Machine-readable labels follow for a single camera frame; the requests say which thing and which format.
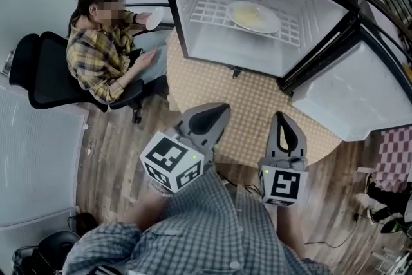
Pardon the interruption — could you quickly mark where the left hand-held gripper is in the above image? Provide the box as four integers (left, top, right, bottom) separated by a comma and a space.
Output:
139, 102, 232, 194

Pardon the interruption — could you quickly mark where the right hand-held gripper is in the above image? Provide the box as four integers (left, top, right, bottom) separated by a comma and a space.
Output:
258, 111, 310, 207

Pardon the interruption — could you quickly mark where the black mini fridge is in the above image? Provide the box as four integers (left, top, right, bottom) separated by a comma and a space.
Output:
156, 0, 412, 143

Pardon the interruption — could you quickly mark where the yellow noodle food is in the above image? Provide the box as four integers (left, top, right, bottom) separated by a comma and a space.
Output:
232, 6, 263, 24

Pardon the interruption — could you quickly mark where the white round plate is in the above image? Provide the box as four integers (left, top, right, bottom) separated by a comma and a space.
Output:
225, 0, 282, 35

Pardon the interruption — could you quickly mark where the person's left forearm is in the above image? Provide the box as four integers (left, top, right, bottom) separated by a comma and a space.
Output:
124, 191, 175, 233

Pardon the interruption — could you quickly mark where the person's right forearm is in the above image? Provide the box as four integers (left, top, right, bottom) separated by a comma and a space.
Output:
276, 202, 306, 259

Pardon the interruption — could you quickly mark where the white wire fridge shelf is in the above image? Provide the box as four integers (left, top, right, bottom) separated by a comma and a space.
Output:
189, 0, 301, 46

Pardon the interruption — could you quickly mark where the red checked tablecloth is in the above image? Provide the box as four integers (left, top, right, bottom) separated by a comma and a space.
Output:
374, 126, 412, 185

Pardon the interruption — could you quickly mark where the grey checked shirt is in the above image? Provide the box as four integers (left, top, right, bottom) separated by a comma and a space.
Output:
62, 168, 333, 275

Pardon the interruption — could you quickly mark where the white bowl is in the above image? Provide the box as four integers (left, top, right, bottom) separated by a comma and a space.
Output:
145, 6, 166, 32

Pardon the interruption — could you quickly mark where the black office chair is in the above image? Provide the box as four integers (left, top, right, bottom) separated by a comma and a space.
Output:
8, 30, 170, 125

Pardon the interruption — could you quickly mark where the white ribbed cabinet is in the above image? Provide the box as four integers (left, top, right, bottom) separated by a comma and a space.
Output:
0, 82, 89, 230

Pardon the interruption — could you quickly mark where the black round stool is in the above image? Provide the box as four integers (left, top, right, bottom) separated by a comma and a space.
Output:
37, 229, 82, 269

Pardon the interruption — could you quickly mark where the black equipment bag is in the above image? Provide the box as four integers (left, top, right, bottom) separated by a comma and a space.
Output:
12, 244, 66, 275

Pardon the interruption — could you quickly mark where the white wrist bracelet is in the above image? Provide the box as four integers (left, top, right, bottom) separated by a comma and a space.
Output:
149, 178, 174, 198

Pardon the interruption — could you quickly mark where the black floor cable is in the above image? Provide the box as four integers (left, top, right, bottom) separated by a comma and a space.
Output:
303, 211, 360, 249

